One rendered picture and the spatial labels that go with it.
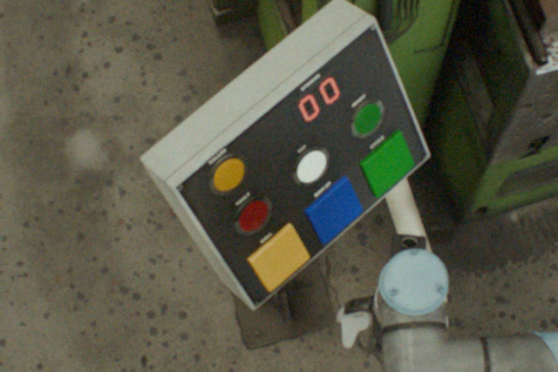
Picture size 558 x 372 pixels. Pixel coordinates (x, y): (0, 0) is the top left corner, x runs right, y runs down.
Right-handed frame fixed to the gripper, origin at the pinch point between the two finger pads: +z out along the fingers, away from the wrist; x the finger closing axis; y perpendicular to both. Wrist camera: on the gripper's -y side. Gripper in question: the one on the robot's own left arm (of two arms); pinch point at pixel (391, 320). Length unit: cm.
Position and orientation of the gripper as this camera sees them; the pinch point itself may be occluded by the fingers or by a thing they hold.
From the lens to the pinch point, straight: 162.6
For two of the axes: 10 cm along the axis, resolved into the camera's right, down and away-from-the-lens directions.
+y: -1.0, 9.4, -3.2
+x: 9.9, 0.9, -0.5
